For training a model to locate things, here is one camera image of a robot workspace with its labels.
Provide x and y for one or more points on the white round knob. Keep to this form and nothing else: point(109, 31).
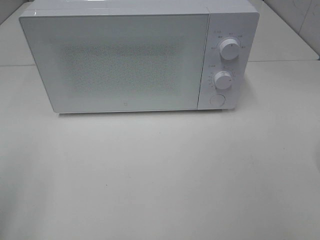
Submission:
point(222, 80)
point(229, 48)

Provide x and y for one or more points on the white microwave door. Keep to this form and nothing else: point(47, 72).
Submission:
point(92, 64)

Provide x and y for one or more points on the round white door button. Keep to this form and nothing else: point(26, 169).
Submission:
point(217, 101)

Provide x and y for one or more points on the white microwave oven body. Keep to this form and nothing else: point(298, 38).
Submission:
point(226, 18)

